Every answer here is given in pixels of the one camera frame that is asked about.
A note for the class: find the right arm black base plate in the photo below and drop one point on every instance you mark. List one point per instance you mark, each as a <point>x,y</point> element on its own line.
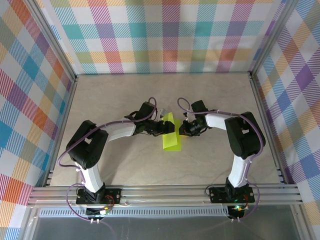
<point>217,196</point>

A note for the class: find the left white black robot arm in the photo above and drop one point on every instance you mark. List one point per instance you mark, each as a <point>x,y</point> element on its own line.
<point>92,175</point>

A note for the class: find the aluminium table side rail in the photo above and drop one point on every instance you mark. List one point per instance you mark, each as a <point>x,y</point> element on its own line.
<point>62,130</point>
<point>266,120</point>

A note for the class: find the aluminium frame crossbar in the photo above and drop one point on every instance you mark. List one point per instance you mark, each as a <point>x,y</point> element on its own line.
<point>162,196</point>

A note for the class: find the grey metal sheet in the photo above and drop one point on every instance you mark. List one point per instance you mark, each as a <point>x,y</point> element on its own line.
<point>162,228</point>

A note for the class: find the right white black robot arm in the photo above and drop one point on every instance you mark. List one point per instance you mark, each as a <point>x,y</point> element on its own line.
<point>237,172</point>

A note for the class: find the yellow-green paper sheet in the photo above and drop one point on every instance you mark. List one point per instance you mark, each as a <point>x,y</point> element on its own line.
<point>172,142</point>

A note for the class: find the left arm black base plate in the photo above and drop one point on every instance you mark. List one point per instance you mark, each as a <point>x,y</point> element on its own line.
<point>112,191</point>

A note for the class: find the aluminium frame post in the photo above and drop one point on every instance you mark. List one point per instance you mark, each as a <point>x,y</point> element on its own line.
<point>53,40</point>
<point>273,37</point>

